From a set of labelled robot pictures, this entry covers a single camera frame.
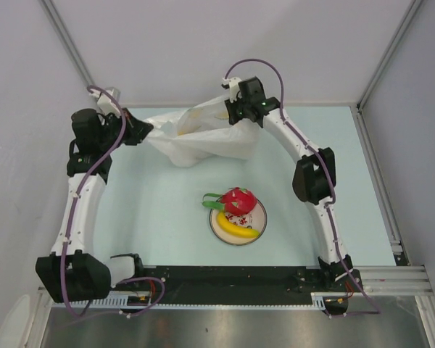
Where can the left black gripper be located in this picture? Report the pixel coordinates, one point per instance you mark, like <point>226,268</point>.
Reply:
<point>137,130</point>

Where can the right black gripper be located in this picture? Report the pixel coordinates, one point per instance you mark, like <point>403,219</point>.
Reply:
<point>233,119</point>

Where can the white plastic bag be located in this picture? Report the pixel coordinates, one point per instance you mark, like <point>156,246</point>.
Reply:
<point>189,136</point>

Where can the red fake dragon fruit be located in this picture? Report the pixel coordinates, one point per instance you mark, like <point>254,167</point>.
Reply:
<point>236,201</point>

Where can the round printed plate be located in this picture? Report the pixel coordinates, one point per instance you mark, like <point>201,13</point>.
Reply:
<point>256,219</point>

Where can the yellow fake banana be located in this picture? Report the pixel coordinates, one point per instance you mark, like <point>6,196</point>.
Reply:
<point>235,230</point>

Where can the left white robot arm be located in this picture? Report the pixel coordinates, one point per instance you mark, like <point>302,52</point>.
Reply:
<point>71,273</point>

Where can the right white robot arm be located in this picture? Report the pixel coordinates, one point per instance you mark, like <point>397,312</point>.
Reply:
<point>315,168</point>

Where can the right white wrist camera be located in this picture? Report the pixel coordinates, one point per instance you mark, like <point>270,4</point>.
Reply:
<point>232,85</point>

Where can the left aluminium frame post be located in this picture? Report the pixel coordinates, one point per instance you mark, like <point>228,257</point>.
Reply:
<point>61,29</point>

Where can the aluminium frame post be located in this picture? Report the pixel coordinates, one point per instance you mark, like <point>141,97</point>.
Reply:
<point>391,49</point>
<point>61,29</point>

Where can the right aluminium frame post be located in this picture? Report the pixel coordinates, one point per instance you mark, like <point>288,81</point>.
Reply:
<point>391,49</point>

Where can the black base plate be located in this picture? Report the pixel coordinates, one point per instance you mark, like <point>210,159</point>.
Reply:
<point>336,302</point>

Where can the white slotted cable duct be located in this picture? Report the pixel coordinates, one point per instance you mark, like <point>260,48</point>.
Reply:
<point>134,302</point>

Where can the aluminium front rail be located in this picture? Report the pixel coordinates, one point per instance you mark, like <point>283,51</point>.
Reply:
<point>395,282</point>

